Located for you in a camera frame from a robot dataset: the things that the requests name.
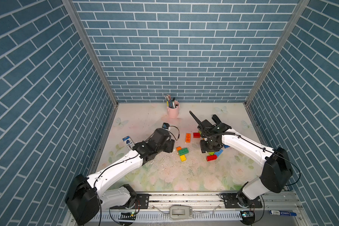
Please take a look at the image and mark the yellow lego brick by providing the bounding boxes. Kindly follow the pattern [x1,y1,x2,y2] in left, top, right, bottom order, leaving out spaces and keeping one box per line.
[180,155,186,162]

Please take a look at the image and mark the pens in cup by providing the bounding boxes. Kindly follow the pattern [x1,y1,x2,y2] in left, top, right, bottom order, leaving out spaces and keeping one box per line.
[165,94,176,109]

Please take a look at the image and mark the black stapler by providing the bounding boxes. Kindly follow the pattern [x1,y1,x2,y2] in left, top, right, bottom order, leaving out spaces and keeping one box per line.
[211,115,221,125]

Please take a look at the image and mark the pink pen cup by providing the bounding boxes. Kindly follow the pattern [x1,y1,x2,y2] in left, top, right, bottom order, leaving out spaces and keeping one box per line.
[167,100,180,119]

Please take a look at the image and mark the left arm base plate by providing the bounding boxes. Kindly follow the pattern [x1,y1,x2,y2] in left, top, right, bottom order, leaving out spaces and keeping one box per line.
[110,194,150,210]

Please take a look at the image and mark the white handheld device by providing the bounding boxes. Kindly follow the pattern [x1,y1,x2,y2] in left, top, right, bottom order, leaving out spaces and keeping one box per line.
[169,205,193,220]

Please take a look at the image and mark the white blue small box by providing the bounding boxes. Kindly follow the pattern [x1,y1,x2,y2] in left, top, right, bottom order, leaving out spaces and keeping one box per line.
[122,136,135,150]

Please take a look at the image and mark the dark green lego brick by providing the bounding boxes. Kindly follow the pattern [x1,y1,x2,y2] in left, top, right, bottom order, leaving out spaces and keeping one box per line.
[178,148,189,156]

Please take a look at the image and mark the red lego brick bottom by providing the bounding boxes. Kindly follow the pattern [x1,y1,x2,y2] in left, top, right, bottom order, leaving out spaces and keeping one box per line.
[206,155,218,162]

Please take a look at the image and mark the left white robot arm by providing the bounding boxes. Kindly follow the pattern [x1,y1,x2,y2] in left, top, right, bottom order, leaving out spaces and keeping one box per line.
[65,128,175,226]

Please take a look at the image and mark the blue lego brick lower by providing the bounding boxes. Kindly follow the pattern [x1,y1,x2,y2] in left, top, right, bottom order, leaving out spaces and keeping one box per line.
[214,149,223,157]

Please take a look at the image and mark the blue white marker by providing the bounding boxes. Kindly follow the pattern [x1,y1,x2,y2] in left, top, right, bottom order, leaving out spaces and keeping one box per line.
[269,210,297,217]

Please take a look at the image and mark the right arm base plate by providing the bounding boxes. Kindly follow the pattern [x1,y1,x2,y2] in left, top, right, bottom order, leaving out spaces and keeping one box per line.
[219,193,263,209]

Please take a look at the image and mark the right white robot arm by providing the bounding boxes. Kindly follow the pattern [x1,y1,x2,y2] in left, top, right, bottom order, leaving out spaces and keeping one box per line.
[196,115,293,208]

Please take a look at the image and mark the small red lego brick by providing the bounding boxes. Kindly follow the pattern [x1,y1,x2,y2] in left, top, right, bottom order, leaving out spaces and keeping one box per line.
[193,132,201,138]

